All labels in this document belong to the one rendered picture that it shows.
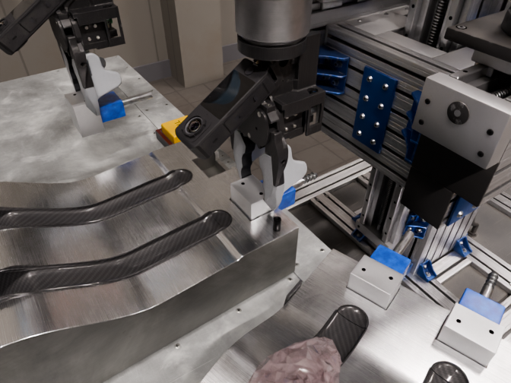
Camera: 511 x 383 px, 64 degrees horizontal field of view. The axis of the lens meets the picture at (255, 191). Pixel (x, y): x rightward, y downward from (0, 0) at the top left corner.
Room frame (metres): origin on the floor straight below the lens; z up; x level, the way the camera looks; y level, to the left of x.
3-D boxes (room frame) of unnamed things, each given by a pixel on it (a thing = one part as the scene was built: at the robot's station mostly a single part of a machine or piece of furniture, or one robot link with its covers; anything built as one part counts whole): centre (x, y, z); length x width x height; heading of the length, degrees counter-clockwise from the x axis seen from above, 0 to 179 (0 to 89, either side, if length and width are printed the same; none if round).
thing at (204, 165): (0.49, 0.06, 0.87); 0.05 x 0.05 x 0.04; 35
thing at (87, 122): (0.60, 0.23, 0.93); 0.13 x 0.05 x 0.05; 125
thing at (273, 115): (0.42, -0.02, 1.05); 0.09 x 0.08 x 0.12; 125
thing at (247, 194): (0.43, -0.03, 0.89); 0.13 x 0.05 x 0.05; 125
